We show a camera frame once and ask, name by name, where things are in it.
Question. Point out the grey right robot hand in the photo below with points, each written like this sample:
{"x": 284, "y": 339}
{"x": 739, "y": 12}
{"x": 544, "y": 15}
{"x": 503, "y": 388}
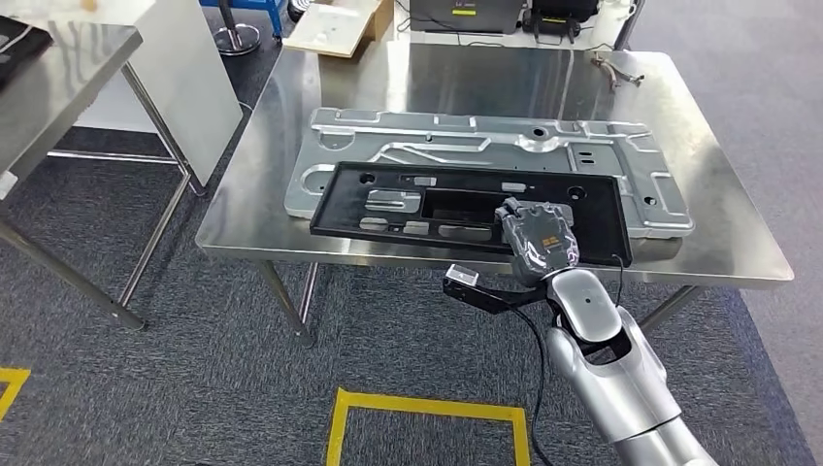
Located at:
{"x": 540, "y": 244}

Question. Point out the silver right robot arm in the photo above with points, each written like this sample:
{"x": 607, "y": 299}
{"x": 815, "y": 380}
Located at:
{"x": 611, "y": 386}

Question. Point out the steel workbench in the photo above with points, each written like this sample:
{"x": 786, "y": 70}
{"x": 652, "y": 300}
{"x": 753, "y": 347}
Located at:
{"x": 707, "y": 193}

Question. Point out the stamped grey metal plate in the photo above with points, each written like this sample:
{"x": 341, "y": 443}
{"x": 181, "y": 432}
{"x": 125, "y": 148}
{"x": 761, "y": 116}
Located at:
{"x": 488, "y": 145}

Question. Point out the small metal hand tool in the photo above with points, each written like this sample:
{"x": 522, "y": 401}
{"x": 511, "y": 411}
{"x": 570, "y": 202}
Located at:
{"x": 607, "y": 66}

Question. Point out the yellow floor tape square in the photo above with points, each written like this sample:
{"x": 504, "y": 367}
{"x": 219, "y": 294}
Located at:
{"x": 418, "y": 405}

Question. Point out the white plastic container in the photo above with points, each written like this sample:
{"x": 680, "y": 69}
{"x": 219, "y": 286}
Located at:
{"x": 604, "y": 26}

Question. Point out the black device with yellow label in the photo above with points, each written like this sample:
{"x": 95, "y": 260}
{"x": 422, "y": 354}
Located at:
{"x": 559, "y": 9}

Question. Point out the metal pole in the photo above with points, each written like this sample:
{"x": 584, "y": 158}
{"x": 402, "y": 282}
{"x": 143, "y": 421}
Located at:
{"x": 630, "y": 26}

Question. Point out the grey case with yellow label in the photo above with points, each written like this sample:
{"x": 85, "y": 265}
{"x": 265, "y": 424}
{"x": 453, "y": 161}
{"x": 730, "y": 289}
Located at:
{"x": 450, "y": 19}

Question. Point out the cardboard box with white insert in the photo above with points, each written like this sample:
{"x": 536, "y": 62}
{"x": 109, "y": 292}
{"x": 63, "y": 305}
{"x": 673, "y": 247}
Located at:
{"x": 334, "y": 29}

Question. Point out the black wheel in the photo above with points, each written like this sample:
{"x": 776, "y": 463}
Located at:
{"x": 297, "y": 9}

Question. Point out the blue metal rack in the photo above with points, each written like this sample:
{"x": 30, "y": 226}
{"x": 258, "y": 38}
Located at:
{"x": 275, "y": 19}

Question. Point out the silver chair base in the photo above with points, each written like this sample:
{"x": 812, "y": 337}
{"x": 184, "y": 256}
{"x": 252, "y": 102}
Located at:
{"x": 236, "y": 42}

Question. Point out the white board panel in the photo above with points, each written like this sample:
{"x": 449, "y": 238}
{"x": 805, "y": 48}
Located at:
{"x": 186, "y": 83}

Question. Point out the steel table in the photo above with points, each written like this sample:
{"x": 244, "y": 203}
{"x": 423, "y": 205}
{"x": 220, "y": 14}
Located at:
{"x": 64, "y": 83}

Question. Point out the small orange object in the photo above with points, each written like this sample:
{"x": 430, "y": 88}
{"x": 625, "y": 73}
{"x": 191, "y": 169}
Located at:
{"x": 88, "y": 4}

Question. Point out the white sticker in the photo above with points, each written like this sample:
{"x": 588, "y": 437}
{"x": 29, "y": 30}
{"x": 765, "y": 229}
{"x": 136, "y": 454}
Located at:
{"x": 6, "y": 186}

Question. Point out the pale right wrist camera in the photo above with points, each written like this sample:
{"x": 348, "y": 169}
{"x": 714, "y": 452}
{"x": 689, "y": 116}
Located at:
{"x": 461, "y": 275}

